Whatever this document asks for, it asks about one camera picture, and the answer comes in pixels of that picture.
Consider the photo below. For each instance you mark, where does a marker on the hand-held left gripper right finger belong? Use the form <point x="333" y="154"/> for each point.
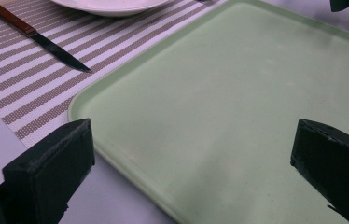
<point x="337" y="168"/>

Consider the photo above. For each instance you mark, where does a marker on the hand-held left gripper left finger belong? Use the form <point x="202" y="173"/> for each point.
<point x="48" y="174"/>

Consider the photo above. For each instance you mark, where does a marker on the striped woven placemat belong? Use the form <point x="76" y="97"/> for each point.
<point x="39" y="71"/>

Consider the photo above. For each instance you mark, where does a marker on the light green plastic tray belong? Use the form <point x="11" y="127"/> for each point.
<point x="225" y="109"/>

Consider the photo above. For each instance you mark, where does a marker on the white plate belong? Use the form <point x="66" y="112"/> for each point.
<point x="113" y="6"/>

